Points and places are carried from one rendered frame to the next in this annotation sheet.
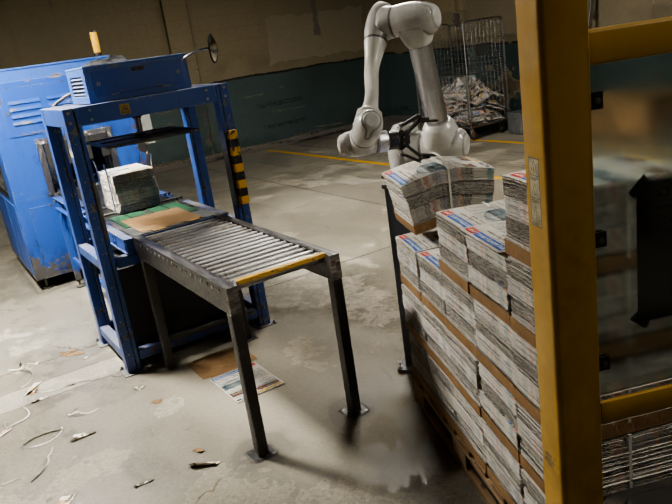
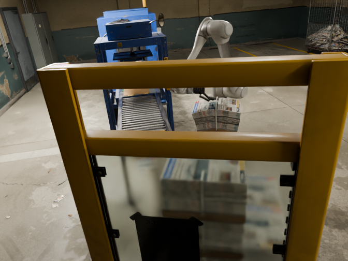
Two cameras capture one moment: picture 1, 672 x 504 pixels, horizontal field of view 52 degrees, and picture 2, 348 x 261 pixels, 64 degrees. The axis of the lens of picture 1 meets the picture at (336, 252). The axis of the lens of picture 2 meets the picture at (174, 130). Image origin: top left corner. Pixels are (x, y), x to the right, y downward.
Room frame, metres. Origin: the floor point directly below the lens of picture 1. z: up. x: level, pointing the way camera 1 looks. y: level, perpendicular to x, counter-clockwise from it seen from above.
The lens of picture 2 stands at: (0.64, -0.98, 1.99)
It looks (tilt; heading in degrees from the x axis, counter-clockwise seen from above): 25 degrees down; 23
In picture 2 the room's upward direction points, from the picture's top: 5 degrees counter-clockwise
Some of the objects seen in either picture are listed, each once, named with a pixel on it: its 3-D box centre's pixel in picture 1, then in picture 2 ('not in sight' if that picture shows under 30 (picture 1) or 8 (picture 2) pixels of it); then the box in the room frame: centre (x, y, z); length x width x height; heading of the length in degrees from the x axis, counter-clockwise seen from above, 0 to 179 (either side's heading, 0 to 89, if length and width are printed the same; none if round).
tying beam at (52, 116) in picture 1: (134, 104); (130, 40); (4.24, 1.07, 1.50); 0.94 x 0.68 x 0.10; 120
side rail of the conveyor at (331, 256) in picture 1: (268, 241); (162, 113); (3.49, 0.34, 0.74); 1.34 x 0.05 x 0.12; 30
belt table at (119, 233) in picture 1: (160, 224); (137, 91); (4.24, 1.07, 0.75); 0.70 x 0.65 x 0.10; 30
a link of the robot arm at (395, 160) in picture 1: (405, 145); (219, 85); (3.31, -0.41, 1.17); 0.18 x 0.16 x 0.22; 61
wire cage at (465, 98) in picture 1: (459, 79); (330, 26); (10.81, -2.27, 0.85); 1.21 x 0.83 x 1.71; 30
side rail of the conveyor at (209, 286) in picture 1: (178, 268); (120, 118); (3.23, 0.78, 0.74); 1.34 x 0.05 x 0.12; 30
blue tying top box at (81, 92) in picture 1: (128, 78); (129, 29); (4.24, 1.07, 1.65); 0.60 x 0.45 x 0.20; 120
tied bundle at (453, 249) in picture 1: (502, 241); not in sight; (2.28, -0.58, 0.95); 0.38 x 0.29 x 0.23; 98
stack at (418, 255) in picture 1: (495, 362); not in sight; (2.42, -0.55, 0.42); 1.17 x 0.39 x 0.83; 9
